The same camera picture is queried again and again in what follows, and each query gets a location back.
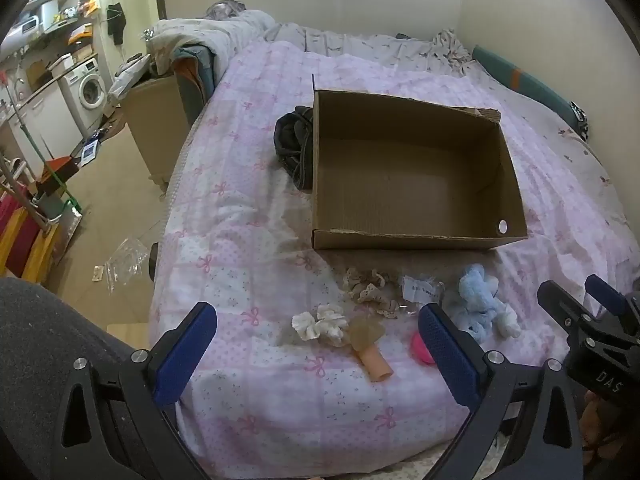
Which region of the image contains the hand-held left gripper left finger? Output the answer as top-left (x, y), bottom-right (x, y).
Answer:
top-left (47, 301), bottom-right (218, 480)

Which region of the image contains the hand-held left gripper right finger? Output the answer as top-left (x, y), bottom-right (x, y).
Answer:
top-left (417, 302), bottom-right (586, 480)

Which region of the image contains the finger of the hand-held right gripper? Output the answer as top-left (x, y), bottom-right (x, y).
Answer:
top-left (537, 280), bottom-right (591, 346)
top-left (585, 274), bottom-right (640, 341)

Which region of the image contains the pink soft toy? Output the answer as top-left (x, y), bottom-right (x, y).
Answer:
top-left (411, 332), bottom-right (436, 366)

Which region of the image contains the blue and white plush toy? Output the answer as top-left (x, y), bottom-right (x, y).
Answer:
top-left (447, 262), bottom-right (522, 346)

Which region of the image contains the peach soft tube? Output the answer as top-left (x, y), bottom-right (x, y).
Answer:
top-left (357, 347), bottom-right (394, 384)

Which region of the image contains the translucent beige soft pad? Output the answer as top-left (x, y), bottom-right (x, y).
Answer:
top-left (347, 317), bottom-right (387, 356)

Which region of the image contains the white scrunchie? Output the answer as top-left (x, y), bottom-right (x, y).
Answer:
top-left (291, 302), bottom-right (349, 346)

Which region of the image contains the brown cardboard box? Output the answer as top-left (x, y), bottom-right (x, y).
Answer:
top-left (311, 74), bottom-right (529, 251)

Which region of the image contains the person's right hand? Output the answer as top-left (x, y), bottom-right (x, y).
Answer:
top-left (580, 390), bottom-right (613, 463)

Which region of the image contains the clear plastic packet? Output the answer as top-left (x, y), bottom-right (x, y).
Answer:
top-left (400, 275), bottom-right (446, 317)

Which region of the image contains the beige lace scrunchie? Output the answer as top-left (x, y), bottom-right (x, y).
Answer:
top-left (344, 266), bottom-right (397, 302)
top-left (369, 294), bottom-right (402, 319)

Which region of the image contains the clear plastic bag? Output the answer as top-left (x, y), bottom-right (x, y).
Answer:
top-left (101, 236), bottom-right (152, 294)

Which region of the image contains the pink bow-print blanket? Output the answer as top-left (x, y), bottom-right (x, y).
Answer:
top-left (148, 40), bottom-right (640, 477)

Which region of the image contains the yellow and red rack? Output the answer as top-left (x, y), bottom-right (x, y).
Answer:
top-left (0, 194), bottom-right (58, 282)

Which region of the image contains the teal padded bed edge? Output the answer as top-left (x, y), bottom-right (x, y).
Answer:
top-left (472, 45), bottom-right (588, 128)

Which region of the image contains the red box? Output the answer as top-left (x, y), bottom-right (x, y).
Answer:
top-left (36, 156), bottom-right (81, 193)

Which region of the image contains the dark folded garment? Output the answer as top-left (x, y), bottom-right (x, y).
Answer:
top-left (274, 105), bottom-right (316, 192)

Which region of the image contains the white kitchen cabinet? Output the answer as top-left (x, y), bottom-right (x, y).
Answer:
top-left (15, 80), bottom-right (86, 166)

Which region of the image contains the white washing machine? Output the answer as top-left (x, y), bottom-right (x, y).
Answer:
top-left (59, 57), bottom-right (114, 130)

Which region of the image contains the grey crumpled quilt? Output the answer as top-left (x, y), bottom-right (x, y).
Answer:
top-left (147, 9), bottom-right (281, 91)

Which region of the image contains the white printed bed sheet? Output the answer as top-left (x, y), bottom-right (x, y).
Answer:
top-left (265, 22), bottom-right (476, 78)

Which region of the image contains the black hanging garment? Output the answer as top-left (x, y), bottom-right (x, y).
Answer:
top-left (106, 3), bottom-right (127, 46)

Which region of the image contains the white microwave oven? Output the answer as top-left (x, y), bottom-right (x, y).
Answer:
top-left (12, 15), bottom-right (42, 36)

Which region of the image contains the green mop handle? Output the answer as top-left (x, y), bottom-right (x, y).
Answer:
top-left (15, 105), bottom-right (83, 211)

